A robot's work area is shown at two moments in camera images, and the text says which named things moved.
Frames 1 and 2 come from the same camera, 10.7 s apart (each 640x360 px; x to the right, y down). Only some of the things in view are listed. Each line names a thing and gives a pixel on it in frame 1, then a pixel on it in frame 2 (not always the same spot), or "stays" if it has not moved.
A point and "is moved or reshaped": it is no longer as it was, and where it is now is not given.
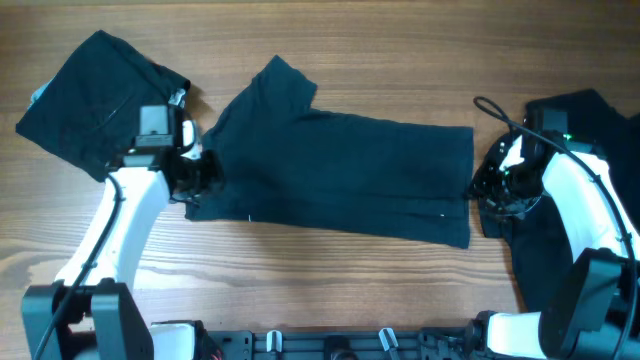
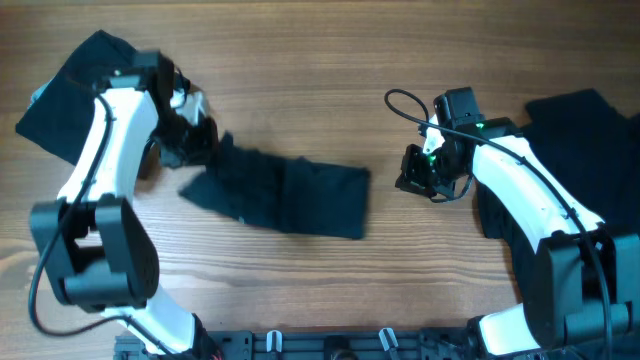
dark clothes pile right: x=540 y=250 stays
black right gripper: x=481 y=188 → x=410 y=176
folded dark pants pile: x=90 y=111 stays
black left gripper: x=215 y=180 → x=209 y=152
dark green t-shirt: x=284 y=162 is moved or reshaped
